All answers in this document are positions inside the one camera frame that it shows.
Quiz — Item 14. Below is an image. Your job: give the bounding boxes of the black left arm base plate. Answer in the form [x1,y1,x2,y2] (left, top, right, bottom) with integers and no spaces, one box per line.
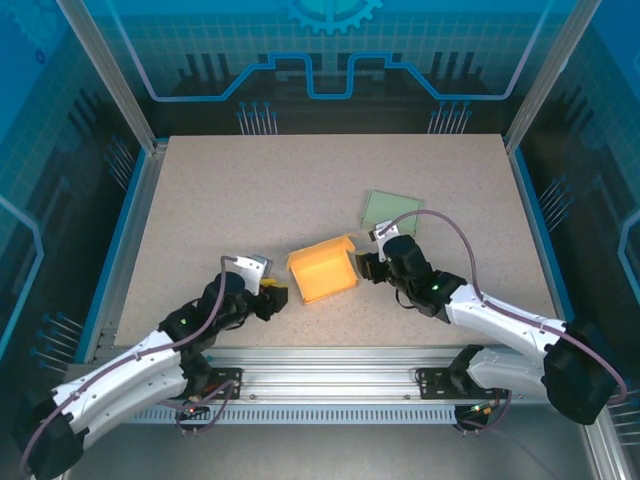
[187,367,247,401]

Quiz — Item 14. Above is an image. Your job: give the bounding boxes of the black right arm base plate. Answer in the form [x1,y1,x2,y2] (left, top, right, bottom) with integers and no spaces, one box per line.
[414,366,512,401]

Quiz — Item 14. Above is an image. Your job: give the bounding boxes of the slotted grey cable duct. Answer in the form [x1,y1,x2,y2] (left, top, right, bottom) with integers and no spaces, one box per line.
[119,404,464,426]

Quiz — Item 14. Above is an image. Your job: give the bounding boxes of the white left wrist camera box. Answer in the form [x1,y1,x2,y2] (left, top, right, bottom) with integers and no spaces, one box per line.
[233,253,275,296]

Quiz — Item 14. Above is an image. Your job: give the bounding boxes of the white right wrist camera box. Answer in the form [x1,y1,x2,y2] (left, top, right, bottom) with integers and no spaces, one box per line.
[367,219,402,264]

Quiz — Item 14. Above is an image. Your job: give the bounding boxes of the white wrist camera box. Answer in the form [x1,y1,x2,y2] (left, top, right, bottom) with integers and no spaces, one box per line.
[233,253,275,296]
[367,219,402,264]

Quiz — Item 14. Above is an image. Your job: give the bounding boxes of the aluminium frame post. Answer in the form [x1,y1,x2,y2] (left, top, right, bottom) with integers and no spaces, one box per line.
[54,0,170,157]
[501,0,605,154]

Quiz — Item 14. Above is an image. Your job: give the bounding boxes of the yellow paper box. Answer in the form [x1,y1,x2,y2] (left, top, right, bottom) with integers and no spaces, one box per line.
[283,232,362,306]

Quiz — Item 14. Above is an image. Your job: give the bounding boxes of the aluminium side rail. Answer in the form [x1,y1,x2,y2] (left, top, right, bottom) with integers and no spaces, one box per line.
[82,142,170,364]

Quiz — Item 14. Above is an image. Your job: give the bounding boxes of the aluminium frame rail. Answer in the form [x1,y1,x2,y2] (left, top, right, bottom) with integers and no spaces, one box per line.
[57,346,601,407]

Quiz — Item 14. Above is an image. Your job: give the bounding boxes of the light green paper box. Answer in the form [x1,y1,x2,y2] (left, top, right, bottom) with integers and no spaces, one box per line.
[357,188,425,240]

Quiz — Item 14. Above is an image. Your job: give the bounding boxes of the blue table edge strip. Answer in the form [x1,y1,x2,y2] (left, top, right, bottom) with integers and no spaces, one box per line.
[73,149,151,364]

